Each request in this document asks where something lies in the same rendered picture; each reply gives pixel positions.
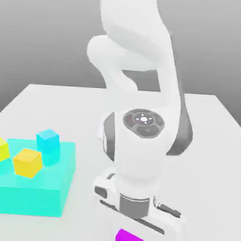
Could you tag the small orange yellow cube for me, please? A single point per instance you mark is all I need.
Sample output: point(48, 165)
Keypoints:
point(26, 164)

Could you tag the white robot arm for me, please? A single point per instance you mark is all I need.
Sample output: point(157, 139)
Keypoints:
point(138, 159)

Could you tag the large turquoise box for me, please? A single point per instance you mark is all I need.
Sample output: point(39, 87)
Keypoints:
point(27, 197)

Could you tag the small cyan cube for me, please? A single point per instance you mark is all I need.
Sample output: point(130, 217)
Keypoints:
point(48, 141)

